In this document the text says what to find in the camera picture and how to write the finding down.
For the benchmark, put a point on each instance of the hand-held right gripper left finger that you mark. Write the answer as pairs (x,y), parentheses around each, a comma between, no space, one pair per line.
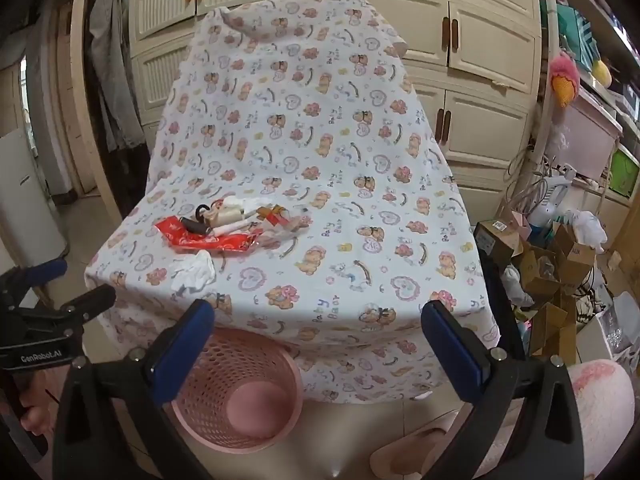
(182,342)

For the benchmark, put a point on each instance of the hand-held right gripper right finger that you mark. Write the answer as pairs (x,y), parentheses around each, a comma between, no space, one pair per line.
(452,350)

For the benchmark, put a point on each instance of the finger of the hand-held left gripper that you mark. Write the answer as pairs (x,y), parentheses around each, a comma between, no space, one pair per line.
(50,267)
(95,300)

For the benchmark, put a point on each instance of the white tissue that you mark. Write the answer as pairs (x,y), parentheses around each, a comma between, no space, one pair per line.
(197,270)

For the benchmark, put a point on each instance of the pink mesh wastebasket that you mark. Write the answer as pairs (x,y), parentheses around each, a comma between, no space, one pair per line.
(250,375)

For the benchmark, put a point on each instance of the red snack wrapper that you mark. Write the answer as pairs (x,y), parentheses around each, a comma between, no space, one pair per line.
(210,242)

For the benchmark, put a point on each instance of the black plastic spoon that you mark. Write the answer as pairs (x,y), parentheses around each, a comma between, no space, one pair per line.
(194,225)

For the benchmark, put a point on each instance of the white paper strip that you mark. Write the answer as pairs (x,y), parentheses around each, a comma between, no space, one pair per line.
(235,227)

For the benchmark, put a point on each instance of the person's left hand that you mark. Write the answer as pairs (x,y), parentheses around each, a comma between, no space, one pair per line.
(39,417)

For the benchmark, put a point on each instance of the pink slipper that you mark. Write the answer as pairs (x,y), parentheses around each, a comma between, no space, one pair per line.
(415,452)

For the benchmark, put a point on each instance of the dark hanging garment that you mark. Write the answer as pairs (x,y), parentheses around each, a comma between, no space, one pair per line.
(127,180)

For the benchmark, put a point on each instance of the pile of cardboard boxes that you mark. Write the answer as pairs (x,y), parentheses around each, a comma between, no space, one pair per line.
(550,280)

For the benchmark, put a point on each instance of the crumpled white paper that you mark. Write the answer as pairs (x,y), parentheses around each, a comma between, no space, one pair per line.
(235,212)

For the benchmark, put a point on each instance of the clear wrapper with red print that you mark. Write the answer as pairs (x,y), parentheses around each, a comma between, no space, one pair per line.
(277,217)

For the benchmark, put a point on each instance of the person's right pyjama leg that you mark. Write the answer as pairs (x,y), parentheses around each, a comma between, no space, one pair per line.
(607,410)

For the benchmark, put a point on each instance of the clear plastic package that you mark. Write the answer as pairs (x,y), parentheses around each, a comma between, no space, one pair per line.
(620,325)

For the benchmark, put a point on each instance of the white plastic bag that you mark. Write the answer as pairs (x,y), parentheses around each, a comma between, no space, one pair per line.
(587,230)

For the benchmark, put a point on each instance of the white handheld appliance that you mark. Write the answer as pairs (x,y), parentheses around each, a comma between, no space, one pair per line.
(552,195)

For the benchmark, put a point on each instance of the grey hanging garment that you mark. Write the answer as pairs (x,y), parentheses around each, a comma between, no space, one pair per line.
(112,60)

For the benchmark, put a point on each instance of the bear printed white cloth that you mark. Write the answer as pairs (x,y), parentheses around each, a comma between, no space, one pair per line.
(325,160)

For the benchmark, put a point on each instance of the green storage box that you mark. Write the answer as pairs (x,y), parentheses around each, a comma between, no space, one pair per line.
(625,172)

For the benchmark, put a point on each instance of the pink storage box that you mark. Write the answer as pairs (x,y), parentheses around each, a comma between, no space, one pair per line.
(587,135)

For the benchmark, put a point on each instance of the cream louvered cabinet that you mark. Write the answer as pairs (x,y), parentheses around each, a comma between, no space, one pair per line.
(220,35)

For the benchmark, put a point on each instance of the cream panel wardrobe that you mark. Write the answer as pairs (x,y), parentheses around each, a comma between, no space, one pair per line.
(450,60)

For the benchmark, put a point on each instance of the pink plush toy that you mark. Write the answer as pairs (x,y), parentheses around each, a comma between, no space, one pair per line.
(565,80)

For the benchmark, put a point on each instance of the yellow plush toy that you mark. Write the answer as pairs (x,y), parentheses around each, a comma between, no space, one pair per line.
(601,70)

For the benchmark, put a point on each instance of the teal bag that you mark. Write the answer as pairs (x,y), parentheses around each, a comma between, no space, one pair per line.
(577,35)

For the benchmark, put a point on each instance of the white shelf unit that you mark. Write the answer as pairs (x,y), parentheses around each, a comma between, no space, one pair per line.
(547,20)

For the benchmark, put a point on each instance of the beige curved wooden frame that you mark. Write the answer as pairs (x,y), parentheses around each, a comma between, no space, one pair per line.
(92,110)

